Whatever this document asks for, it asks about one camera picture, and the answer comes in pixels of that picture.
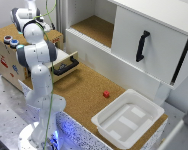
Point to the blue button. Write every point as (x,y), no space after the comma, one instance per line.
(14,42)

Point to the pink block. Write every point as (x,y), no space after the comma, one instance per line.
(106,94)

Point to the white plastic box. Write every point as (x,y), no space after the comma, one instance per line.
(127,120)

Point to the green button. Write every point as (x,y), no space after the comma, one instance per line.
(19,46)

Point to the white sliding door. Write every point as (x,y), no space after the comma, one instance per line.
(160,46)

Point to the white cabinet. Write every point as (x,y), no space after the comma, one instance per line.
(94,56)

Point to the wooden drawer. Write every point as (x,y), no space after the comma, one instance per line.
(68,74)

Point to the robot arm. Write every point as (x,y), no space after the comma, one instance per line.
(40,83)

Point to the red button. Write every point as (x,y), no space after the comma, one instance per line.
(7,38)

